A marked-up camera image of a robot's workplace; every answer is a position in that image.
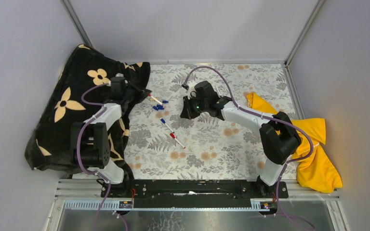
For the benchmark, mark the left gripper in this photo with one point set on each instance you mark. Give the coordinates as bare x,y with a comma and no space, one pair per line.
141,94

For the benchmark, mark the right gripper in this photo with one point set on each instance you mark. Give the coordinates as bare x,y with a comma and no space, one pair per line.
187,112

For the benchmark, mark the red capped marker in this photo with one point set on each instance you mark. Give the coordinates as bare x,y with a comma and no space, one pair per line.
154,99
176,139

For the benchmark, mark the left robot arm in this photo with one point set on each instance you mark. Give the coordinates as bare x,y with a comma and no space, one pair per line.
89,143

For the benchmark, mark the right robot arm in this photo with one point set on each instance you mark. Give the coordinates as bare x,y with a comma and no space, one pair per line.
278,136

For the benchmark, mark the blue capped marker left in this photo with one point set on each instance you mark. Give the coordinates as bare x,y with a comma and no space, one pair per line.
169,127

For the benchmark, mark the black floral blanket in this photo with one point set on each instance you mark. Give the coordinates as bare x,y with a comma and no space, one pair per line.
49,144

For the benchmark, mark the yellow cloth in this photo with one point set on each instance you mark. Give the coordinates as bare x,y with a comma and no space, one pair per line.
317,171

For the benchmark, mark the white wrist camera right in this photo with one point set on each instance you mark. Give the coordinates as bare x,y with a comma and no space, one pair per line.
190,90

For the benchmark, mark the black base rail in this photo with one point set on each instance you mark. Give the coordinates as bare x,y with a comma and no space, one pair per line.
189,194

